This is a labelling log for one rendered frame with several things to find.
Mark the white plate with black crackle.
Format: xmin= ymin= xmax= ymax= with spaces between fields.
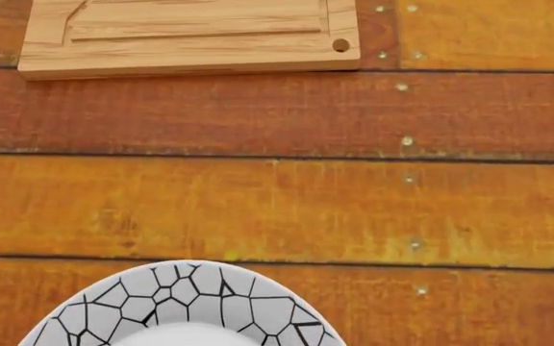
xmin=16 ymin=259 xmax=346 ymax=346

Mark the light wooden cutting board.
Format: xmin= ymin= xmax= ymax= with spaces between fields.
xmin=17 ymin=0 xmax=363 ymax=82

